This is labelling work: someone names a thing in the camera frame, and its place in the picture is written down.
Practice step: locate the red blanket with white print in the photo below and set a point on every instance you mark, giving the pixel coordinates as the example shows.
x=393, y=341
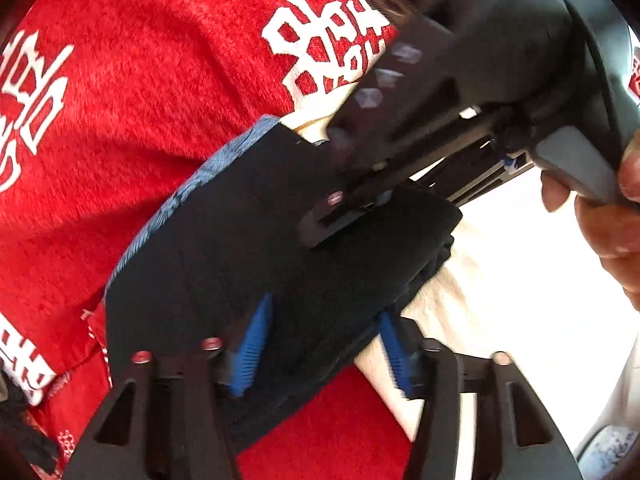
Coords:
x=125, y=135

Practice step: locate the pale patterned cloth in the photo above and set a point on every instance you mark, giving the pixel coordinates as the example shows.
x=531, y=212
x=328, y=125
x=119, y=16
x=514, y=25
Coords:
x=607, y=447

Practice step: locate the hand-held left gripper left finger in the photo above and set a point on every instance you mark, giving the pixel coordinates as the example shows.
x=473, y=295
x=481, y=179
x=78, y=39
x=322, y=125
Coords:
x=252, y=345

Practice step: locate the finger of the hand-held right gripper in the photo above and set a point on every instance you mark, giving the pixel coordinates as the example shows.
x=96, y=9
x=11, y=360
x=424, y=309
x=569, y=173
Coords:
x=360, y=195
x=465, y=180

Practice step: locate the person's right hand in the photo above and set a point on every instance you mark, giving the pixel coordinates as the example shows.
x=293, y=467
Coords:
x=610, y=240

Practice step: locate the black cloth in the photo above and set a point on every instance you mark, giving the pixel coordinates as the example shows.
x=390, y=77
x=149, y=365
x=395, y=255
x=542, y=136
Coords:
x=25, y=435

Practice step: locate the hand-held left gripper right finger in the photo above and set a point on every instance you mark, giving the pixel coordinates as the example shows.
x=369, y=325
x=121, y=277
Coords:
x=395, y=355

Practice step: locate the cream cloth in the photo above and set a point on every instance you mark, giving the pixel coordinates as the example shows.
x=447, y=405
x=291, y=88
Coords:
x=500, y=285

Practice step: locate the black pants with grey waistband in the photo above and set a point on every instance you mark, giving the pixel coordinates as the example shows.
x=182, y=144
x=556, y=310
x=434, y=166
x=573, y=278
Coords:
x=200, y=260

